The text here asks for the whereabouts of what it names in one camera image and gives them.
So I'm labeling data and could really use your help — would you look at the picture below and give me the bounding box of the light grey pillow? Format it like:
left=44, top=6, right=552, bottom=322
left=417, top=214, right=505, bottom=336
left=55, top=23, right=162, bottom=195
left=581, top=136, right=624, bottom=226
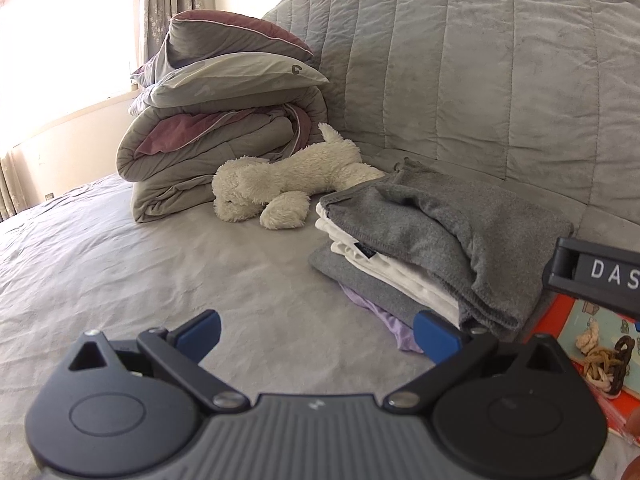
left=130, top=52, right=331, bottom=109

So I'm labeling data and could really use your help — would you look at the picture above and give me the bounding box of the purple folded garment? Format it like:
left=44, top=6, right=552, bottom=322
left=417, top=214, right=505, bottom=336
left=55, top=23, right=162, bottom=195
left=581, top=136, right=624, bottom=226
left=340, top=282, right=426, bottom=353

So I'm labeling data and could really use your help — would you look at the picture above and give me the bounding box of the grey quilted headboard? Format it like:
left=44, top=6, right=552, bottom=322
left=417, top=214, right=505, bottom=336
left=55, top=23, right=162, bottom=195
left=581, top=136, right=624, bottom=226
left=262, top=0, right=640, bottom=241

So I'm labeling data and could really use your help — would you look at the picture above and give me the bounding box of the white folded garment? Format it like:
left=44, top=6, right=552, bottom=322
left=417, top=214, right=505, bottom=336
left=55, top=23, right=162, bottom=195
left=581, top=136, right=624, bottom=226
left=315, top=202, right=463, bottom=328

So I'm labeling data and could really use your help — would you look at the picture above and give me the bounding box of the white plush dog toy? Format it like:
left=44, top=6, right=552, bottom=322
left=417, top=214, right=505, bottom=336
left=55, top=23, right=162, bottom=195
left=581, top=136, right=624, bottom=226
left=211, top=122, right=386, bottom=231

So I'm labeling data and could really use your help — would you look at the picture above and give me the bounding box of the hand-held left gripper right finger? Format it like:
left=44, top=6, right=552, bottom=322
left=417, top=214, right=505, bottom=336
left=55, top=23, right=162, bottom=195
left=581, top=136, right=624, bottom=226
left=382, top=310, right=568, bottom=415

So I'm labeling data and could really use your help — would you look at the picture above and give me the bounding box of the grey maroon pillow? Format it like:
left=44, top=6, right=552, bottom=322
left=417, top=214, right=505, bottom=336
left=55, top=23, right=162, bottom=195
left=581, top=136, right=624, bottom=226
left=145, top=10, right=314, bottom=78

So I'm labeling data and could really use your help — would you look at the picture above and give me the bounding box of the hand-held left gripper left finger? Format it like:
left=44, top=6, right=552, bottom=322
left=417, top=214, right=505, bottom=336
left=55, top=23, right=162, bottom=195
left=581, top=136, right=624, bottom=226
left=67, top=308, right=251, bottom=416

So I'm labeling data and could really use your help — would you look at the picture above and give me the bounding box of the grey knit sweater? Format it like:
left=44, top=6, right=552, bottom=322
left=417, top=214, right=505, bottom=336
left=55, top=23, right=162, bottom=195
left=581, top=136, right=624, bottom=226
left=318, top=157, right=573, bottom=333

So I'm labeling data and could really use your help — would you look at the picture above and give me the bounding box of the grey folded garment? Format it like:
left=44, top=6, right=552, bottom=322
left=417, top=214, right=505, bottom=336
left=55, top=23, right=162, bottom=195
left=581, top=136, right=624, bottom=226
left=308, top=247, right=401, bottom=302

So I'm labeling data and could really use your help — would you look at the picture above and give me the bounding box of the folded grey duvet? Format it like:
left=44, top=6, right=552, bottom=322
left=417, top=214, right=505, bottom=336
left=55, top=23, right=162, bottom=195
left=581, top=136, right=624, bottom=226
left=116, top=85, right=331, bottom=223

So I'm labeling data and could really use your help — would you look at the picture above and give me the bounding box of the window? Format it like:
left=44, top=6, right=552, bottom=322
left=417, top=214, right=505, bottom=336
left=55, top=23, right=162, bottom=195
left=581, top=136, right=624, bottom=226
left=0, top=0, right=146, bottom=126

